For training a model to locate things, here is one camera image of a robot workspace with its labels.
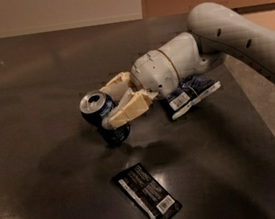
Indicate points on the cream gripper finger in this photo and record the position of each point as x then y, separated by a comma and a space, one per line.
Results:
117, 86
131, 106

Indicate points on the blue pepsi can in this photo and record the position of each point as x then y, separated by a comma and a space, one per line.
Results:
95, 106

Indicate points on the blue crumpled chip bag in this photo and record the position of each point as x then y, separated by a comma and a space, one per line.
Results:
189, 92

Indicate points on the black snack bar wrapper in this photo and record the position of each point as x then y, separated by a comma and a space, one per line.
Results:
147, 193

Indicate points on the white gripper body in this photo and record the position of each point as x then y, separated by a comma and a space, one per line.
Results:
153, 73

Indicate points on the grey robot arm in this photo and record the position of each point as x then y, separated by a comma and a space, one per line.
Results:
213, 33

